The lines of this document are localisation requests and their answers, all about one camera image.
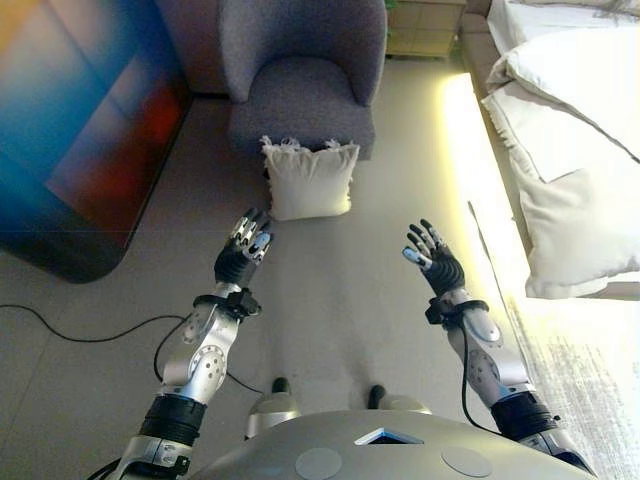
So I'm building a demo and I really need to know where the black floor cable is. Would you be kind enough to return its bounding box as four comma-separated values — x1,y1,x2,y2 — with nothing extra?
0,304,261,396

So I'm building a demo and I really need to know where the white grey floor rug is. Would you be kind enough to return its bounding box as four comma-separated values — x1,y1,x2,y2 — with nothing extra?
504,294,640,480

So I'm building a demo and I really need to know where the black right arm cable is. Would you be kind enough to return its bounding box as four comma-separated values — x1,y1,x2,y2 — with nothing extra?
461,319,497,432

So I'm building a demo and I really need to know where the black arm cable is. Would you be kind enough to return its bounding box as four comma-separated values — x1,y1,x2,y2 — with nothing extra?
461,319,497,432
153,314,194,384

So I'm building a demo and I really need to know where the white fringed cushion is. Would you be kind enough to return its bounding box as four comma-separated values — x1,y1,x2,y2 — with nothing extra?
259,134,361,222

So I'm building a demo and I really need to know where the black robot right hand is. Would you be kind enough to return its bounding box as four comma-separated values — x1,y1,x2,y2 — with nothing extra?
401,218,469,301

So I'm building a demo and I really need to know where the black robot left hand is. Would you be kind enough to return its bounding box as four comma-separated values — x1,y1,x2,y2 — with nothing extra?
214,207,275,290

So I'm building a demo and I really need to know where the white bed pillow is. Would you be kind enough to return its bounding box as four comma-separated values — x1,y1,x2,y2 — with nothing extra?
487,24,640,164

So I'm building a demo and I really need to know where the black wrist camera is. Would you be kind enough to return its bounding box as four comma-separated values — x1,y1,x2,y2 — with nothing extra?
424,297,451,324
227,289,262,317

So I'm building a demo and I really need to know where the thin dark floor strip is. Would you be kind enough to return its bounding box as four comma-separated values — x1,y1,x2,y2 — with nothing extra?
467,199,507,301

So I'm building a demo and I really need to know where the grey robot torso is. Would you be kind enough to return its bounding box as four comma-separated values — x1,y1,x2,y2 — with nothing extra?
189,409,596,480

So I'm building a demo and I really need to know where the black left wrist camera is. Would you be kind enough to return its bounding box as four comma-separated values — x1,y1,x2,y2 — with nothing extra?
227,289,262,317

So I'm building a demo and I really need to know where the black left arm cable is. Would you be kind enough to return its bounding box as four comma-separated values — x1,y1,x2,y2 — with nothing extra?
153,314,194,384

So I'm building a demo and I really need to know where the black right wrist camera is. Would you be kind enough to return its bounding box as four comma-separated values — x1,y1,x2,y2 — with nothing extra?
424,297,451,324

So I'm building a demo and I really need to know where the white bed duvet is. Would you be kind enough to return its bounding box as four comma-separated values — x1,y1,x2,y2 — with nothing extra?
480,84,640,301

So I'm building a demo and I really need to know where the beige bed frame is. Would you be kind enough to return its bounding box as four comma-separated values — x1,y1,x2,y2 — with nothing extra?
459,12,501,101

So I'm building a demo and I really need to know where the grey fabric armchair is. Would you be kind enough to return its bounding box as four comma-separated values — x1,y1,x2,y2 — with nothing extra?
219,0,389,161

